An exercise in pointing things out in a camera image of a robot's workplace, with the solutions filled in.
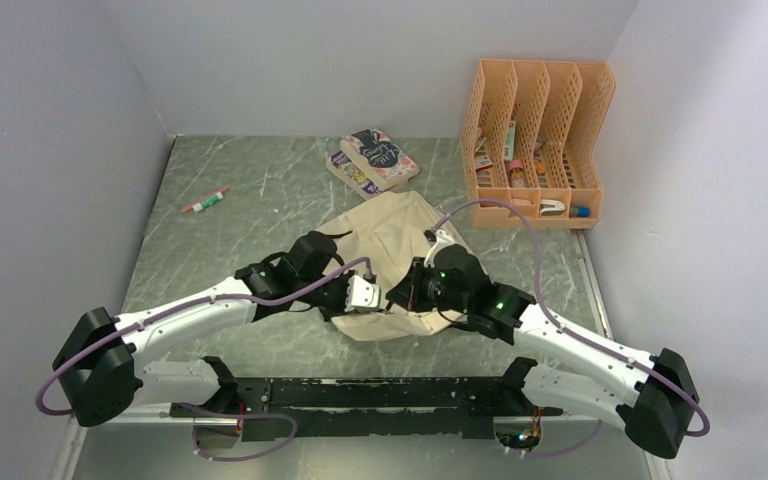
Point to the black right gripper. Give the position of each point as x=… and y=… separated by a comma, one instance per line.
x=407, y=293

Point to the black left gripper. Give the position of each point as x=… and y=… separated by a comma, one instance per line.
x=340, y=307

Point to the beige canvas backpack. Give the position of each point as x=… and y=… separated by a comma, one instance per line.
x=387, y=229

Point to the floral Little Women book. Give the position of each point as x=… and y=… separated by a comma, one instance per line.
x=379, y=158

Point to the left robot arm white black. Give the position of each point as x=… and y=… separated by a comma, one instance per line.
x=110, y=363

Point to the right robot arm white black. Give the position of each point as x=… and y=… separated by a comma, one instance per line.
x=651, y=397

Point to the purple illustrated paperback book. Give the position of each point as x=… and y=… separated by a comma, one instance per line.
x=365, y=183

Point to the white stapler in organizer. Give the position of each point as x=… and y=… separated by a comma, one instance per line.
x=551, y=208

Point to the orange green white marker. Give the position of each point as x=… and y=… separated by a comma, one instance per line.
x=207, y=201

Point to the blue cap item in organizer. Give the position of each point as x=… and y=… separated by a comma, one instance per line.
x=579, y=212

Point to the green white packet in organizer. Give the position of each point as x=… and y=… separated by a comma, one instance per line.
x=509, y=142

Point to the orange plastic file organizer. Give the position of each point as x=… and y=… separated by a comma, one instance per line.
x=559, y=108

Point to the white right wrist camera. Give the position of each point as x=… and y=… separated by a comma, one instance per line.
x=438, y=240

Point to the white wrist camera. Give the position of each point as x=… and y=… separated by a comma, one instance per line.
x=362, y=295
x=438, y=240

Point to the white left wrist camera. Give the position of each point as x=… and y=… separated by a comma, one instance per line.
x=362, y=295

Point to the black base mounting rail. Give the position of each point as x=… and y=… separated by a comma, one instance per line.
x=316, y=407

